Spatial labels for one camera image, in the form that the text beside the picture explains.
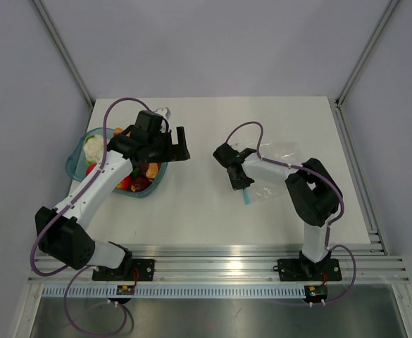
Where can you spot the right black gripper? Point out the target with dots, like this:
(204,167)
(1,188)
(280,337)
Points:
(239,185)

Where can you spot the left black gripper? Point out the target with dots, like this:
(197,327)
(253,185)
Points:
(175,152)

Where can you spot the clear zip top bag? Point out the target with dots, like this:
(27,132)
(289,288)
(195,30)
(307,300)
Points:
(279,155)

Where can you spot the red toy apple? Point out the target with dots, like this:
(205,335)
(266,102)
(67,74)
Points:
(125,184)

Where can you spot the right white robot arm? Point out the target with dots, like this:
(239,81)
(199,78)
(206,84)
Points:
(314,195)

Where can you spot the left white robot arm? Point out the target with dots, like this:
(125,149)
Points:
(62,230)

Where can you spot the teal plastic food container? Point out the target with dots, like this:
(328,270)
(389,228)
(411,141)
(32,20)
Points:
(76,166)

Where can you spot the white cauliflower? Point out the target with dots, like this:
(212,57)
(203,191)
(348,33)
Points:
(93,148)

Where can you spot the red toy tomato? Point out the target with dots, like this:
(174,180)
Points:
(90,169)

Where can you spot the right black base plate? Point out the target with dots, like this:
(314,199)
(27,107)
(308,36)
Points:
(290,269)

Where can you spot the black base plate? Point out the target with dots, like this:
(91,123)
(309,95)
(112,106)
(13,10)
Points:
(130,270)
(290,269)

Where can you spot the aluminium rail frame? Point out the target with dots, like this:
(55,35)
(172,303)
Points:
(253,264)

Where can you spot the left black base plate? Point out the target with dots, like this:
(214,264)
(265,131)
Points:
(130,270)

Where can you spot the white slotted cable duct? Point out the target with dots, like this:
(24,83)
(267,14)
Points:
(146,291)

